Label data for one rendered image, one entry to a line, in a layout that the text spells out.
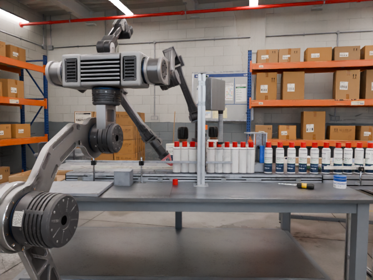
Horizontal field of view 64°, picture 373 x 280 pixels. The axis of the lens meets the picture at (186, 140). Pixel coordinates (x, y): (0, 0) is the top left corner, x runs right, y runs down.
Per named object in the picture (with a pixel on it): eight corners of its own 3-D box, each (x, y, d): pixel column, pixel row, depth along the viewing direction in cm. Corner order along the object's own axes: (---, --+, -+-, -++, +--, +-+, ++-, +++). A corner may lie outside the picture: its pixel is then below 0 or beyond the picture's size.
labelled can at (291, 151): (293, 173, 197) (294, 141, 195) (296, 174, 191) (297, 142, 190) (285, 172, 197) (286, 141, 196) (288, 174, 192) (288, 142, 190)
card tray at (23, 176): (73, 175, 209) (72, 170, 209) (56, 183, 183) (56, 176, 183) (31, 175, 210) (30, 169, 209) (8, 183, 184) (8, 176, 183)
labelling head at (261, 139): (262, 169, 210) (263, 132, 208) (267, 171, 197) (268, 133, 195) (243, 168, 210) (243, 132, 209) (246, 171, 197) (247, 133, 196)
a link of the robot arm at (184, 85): (164, 61, 188) (180, 55, 185) (166, 60, 193) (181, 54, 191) (189, 123, 199) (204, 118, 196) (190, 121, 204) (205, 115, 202)
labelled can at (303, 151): (305, 173, 197) (305, 141, 195) (307, 174, 191) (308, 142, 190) (297, 173, 197) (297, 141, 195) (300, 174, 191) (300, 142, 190)
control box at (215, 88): (225, 110, 188) (225, 80, 187) (211, 109, 174) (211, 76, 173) (211, 110, 194) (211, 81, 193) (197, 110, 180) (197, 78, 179)
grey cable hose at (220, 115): (222, 144, 185) (223, 110, 184) (223, 144, 182) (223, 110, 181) (217, 144, 185) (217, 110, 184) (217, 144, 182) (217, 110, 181)
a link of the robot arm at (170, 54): (159, 47, 187) (174, 41, 184) (169, 65, 195) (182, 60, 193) (156, 81, 152) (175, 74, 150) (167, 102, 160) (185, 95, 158)
